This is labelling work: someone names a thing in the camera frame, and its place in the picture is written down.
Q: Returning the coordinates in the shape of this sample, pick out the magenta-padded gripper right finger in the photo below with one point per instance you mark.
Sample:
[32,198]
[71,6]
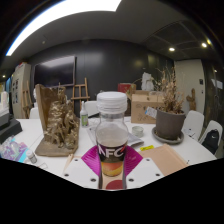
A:
[145,171]

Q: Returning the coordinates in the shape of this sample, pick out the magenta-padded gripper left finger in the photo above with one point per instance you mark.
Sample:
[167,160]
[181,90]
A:
[80,171]

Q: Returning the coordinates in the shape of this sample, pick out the clear drink bottle white cap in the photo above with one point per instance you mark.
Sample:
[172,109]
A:
[111,133]

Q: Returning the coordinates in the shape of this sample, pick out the yellow sticky note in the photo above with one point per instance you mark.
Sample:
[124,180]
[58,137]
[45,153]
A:
[146,147]

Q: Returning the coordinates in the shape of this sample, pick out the grey plant saucer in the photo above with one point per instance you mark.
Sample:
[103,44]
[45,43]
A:
[166,140]

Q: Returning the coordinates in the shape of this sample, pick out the brown golden sculpture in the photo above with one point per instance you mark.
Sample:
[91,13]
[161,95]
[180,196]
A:
[58,126]

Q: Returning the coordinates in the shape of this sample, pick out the dried plant in grey pot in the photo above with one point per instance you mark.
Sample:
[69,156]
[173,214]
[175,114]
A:
[170,125]

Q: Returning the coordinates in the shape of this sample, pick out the white spray bottle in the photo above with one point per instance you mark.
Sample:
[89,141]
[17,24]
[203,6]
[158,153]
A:
[84,118]

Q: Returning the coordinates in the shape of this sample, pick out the white chair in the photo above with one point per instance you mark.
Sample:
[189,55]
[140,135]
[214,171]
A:
[34,113]
[215,125]
[91,108]
[193,121]

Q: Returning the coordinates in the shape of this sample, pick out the brown cardboard box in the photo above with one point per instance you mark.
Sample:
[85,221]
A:
[141,106]

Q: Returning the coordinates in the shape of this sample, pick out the iridescent colourful sheet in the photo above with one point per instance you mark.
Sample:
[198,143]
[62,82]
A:
[13,150]

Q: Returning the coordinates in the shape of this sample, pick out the black backpack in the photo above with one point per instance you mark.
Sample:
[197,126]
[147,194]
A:
[210,141]

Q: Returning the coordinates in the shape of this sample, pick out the wooden easel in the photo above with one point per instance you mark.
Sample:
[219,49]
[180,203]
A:
[26,100]
[80,90]

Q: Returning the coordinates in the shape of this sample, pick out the black flat boxes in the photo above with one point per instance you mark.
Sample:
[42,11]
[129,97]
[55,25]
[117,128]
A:
[10,128]

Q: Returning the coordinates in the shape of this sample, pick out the wooden figure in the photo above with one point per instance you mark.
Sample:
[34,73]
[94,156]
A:
[191,100]

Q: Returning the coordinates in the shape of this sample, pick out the red box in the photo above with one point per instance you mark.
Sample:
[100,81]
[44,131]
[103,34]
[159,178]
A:
[126,88]

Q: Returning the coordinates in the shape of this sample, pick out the pale tall cabinet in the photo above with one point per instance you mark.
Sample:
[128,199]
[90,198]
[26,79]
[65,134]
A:
[18,86]

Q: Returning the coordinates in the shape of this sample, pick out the round ceiling spotlight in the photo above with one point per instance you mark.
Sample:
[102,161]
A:
[204,44]
[171,49]

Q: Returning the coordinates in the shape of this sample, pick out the long ceiling light strip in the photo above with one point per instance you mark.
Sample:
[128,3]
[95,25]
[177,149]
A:
[60,16]

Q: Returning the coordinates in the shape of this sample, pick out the black wall screen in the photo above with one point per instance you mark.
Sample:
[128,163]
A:
[55,71]

